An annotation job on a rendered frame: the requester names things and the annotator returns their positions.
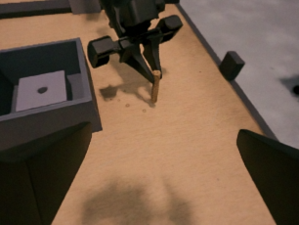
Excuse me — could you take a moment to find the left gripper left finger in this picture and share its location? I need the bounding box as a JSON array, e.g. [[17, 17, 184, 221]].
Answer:
[[0, 121, 92, 225]]

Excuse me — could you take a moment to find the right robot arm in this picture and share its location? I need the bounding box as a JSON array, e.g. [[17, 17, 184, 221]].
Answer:
[[99, 0, 165, 36]]

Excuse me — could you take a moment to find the white square plate with round hole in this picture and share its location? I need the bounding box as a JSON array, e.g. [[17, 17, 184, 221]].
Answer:
[[16, 70, 73, 113]]

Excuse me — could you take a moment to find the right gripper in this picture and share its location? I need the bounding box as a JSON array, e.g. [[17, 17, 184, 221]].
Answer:
[[87, 0, 183, 83]]

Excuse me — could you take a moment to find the light wooden peg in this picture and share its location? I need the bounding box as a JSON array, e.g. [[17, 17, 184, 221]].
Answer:
[[150, 70, 161, 103]]

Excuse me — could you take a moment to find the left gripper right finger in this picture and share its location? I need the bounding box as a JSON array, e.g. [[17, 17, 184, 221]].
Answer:
[[236, 129, 299, 225]]

